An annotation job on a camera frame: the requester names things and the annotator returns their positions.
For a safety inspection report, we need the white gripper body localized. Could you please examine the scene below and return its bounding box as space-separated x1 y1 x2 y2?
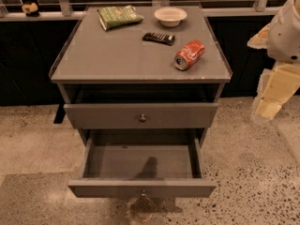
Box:
267 3 300 64

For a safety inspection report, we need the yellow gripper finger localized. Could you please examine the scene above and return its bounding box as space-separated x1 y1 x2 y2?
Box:
251 62 300 124
247 24 270 50

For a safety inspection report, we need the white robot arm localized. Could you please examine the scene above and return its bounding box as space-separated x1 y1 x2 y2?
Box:
247 0 300 124

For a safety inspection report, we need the grey drawer cabinet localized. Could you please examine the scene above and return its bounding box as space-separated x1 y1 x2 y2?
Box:
51 7 232 140

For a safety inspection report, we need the grey open middle drawer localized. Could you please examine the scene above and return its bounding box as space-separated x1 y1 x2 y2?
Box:
68 138 217 198

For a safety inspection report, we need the grey top drawer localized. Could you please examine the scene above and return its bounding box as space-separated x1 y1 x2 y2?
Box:
64 103 218 129

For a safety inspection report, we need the red soda can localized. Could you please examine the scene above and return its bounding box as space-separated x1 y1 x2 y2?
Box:
174 39 205 70

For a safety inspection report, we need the black snack bar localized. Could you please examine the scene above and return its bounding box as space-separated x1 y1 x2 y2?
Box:
142 33 175 46

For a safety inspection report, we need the white bowl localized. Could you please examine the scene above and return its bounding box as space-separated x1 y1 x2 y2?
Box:
154 7 188 27

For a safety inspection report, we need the green snack bag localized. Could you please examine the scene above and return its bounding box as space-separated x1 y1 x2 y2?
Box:
97 6 143 31

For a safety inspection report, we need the small tan object on ledge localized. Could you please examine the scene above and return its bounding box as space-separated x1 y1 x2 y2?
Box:
22 2 39 17

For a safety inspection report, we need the metal window railing frame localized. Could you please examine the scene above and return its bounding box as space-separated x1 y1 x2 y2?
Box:
0 0 300 23

